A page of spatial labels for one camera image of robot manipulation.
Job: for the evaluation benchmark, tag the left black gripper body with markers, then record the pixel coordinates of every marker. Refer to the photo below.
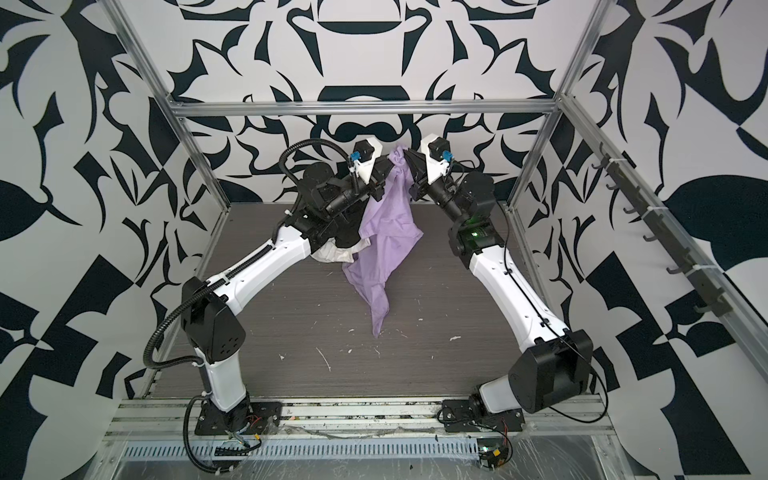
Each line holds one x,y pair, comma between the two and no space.
344,197

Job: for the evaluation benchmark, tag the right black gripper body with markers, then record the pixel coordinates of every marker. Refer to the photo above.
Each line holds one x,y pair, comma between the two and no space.
451,196

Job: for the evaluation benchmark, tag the purple cloth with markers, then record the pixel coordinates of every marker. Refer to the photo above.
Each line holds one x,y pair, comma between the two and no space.
389,226

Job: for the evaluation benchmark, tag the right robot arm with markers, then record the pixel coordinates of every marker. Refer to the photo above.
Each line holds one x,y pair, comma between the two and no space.
555,361

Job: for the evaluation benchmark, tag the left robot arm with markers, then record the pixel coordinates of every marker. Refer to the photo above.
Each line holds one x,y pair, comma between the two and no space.
325,222

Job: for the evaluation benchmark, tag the black cloth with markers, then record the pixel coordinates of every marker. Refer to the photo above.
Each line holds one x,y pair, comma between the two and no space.
344,237

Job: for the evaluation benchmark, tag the white cloth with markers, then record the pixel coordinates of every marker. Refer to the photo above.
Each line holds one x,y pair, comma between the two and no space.
331,253

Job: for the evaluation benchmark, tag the small green-lit circuit board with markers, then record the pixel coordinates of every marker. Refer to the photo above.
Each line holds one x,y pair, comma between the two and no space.
493,454

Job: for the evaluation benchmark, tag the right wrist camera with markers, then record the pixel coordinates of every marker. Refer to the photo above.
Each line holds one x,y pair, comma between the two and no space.
438,157

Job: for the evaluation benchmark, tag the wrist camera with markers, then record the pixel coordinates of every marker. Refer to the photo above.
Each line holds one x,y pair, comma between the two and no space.
363,158
438,157

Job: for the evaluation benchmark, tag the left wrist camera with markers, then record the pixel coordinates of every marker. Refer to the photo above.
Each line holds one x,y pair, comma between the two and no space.
363,158

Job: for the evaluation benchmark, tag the aluminium cage frame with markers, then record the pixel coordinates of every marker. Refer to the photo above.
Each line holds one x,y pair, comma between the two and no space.
525,92

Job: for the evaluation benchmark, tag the black coat hook rail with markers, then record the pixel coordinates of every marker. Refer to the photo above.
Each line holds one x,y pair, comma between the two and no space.
706,278

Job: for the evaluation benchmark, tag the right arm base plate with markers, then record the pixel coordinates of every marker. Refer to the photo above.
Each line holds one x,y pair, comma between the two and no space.
469,415

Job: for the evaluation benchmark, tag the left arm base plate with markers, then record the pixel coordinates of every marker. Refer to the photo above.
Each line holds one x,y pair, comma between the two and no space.
237,418

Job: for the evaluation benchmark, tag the white slotted cable duct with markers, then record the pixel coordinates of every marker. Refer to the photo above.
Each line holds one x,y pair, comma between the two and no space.
344,449

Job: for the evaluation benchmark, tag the aluminium mounting rail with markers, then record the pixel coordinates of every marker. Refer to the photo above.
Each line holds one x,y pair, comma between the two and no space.
156,419

